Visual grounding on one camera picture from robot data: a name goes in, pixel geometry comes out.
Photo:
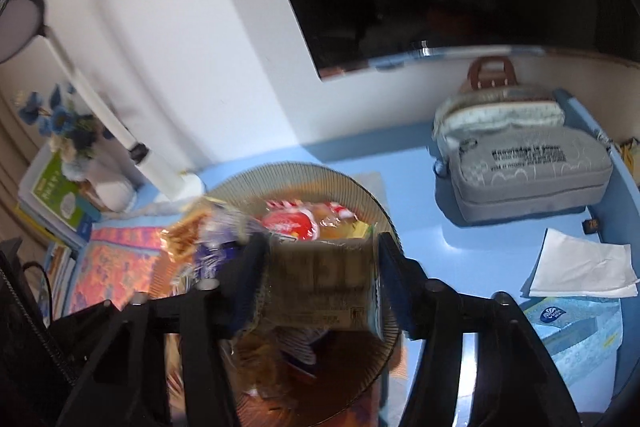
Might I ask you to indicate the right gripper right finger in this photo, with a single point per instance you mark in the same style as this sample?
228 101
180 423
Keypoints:
517 383

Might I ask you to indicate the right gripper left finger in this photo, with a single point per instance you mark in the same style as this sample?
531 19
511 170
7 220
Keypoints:
124 381

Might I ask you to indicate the purple seaweed snack bag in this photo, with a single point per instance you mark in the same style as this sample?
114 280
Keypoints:
222 234

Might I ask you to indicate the green white snack packet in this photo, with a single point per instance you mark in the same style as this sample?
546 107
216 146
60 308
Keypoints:
322 284

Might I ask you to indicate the red striped bread bag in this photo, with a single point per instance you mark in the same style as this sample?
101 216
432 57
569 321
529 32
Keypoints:
326 214

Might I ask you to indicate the cartoon biscuit stick pack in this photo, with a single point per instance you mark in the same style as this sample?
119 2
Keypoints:
179 239

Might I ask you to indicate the red label bread bag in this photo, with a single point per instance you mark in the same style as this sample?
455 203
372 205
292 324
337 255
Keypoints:
298 223

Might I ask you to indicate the blue tissue pack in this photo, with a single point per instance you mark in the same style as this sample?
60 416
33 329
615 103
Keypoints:
579 333

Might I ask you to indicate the floral woven table mat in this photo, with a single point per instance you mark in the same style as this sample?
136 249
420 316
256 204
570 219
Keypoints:
120 261

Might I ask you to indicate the white tissue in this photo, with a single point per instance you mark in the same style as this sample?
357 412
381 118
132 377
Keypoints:
572 267

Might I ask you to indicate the flat stacked books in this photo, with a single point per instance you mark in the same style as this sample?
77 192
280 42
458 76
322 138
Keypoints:
60 266

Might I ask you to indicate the amber ribbed glass plate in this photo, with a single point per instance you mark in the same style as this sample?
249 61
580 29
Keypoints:
355 359

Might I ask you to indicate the upright book row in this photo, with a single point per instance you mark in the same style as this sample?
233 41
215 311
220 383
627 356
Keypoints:
46 218

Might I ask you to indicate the green English grammar book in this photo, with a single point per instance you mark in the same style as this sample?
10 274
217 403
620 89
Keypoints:
63 198

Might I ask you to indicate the grey pencil case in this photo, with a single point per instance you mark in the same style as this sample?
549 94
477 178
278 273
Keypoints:
510 154

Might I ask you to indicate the blue artificial flower bouquet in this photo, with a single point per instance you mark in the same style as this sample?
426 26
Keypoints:
72 133

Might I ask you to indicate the brown hair claw clip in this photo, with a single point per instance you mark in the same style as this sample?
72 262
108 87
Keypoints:
487 72

